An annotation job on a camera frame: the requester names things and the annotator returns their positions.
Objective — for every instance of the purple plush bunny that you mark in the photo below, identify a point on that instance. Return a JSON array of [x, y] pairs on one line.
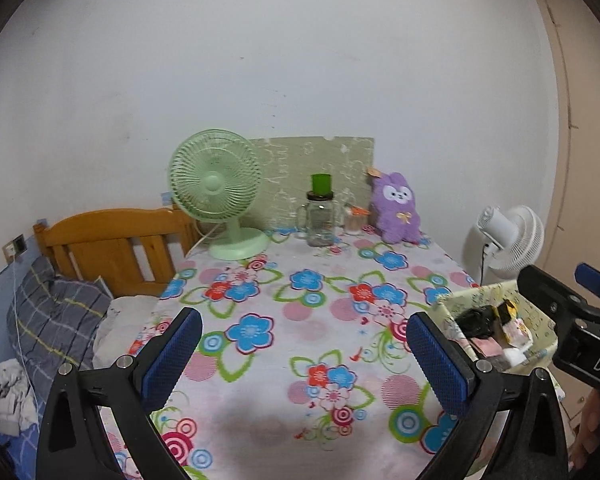
[[397, 210]]

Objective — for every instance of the crumpled white grey cloth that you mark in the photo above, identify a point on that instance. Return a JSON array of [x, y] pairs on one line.
[[10, 395]]

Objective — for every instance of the grey plaid pillow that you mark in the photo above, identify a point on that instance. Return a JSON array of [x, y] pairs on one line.
[[60, 310]]

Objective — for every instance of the small pink carton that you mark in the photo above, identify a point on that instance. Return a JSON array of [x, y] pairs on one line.
[[486, 347]]

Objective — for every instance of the green patterned board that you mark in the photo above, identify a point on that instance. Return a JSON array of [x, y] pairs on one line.
[[290, 170]]

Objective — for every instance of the black scrunchie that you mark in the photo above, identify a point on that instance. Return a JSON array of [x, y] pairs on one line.
[[475, 322]]

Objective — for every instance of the green plastic cup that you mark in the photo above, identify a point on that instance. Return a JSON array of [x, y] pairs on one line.
[[321, 184]]

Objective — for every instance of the wooden bed headboard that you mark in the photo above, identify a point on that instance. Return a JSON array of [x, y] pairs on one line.
[[105, 240]]

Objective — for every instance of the green desk fan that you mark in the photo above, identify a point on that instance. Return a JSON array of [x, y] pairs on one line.
[[212, 180]]

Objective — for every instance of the yellow cartoon print box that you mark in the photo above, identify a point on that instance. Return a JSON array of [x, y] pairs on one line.
[[537, 325]]

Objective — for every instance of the wall outlet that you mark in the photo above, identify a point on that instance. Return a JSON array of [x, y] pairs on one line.
[[15, 247]]

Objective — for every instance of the toothpick jar with orange lid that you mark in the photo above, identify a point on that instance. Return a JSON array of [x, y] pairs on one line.
[[355, 222]]

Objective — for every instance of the glass jar mug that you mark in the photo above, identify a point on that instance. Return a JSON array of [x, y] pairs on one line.
[[320, 222]]

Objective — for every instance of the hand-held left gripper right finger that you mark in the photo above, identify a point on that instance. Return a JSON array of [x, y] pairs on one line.
[[440, 365]]

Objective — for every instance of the white standing fan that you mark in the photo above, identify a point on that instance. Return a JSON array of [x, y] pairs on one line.
[[515, 240]]

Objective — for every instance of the beige wooden door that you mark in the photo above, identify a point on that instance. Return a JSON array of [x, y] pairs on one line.
[[595, 160]]

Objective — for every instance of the white bed blanket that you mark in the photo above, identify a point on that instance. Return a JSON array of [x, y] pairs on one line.
[[125, 327]]

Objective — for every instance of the person's right hand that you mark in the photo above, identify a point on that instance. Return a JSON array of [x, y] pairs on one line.
[[592, 425]]

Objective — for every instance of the floral tablecloth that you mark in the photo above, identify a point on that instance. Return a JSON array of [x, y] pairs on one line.
[[290, 340]]

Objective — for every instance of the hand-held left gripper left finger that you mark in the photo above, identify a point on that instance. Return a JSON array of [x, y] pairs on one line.
[[172, 355]]

